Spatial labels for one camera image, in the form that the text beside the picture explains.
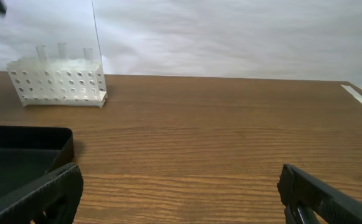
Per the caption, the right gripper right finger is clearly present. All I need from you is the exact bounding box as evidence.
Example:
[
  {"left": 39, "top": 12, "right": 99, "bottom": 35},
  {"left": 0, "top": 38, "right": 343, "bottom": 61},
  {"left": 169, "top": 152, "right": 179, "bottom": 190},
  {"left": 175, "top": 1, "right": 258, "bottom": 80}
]
[{"left": 277, "top": 164, "right": 362, "bottom": 224}]

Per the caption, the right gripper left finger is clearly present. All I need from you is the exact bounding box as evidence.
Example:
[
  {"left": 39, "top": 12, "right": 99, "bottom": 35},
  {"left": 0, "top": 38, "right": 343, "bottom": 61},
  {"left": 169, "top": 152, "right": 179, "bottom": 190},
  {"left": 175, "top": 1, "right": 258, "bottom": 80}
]
[{"left": 0, "top": 162, "right": 85, "bottom": 224}]

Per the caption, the black tray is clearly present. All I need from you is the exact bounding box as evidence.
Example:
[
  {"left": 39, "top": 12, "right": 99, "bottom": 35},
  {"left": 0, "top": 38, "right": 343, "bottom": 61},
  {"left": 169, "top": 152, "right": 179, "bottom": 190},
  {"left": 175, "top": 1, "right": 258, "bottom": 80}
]
[{"left": 0, "top": 124, "right": 75, "bottom": 207}]

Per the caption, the white test tube rack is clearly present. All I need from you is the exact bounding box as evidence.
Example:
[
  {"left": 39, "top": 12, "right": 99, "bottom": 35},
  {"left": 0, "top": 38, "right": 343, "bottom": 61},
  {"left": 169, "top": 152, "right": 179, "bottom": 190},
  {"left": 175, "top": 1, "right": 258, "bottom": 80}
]
[{"left": 6, "top": 57, "right": 108, "bottom": 108}]

